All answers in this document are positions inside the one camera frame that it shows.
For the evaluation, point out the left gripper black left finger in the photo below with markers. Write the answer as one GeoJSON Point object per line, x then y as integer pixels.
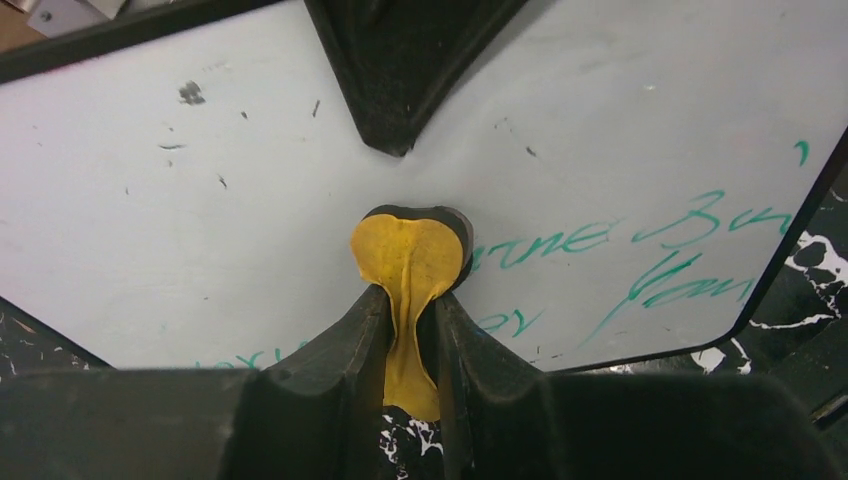
{"type": "Point", "coordinates": [316, 414]}

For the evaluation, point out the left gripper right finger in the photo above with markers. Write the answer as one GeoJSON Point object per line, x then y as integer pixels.
{"type": "Point", "coordinates": [497, 410]}

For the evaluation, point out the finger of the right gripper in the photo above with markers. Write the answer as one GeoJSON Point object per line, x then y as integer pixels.
{"type": "Point", "coordinates": [396, 61]}

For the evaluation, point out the yellow black whiteboard eraser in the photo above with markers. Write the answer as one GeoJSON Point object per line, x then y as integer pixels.
{"type": "Point", "coordinates": [415, 255]}

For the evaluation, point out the small whiteboard black frame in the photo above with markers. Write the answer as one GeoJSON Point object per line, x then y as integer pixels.
{"type": "Point", "coordinates": [630, 169]}

